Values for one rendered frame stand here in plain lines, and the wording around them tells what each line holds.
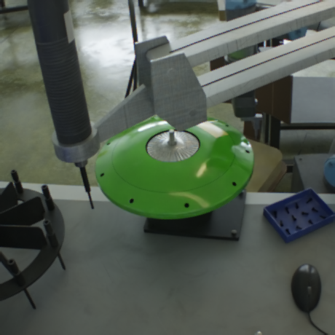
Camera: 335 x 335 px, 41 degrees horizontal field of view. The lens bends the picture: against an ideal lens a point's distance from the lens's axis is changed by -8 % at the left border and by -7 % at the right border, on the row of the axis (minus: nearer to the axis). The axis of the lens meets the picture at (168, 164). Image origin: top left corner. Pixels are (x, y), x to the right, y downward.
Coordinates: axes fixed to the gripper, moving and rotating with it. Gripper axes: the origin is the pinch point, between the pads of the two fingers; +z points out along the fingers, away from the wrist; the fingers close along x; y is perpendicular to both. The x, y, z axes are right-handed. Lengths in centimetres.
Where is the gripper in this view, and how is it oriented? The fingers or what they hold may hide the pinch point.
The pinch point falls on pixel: (254, 132)
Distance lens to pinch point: 107.7
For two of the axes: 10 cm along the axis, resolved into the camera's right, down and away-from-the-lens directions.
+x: 0.1, 6.2, -7.8
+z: 0.8, 7.8, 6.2
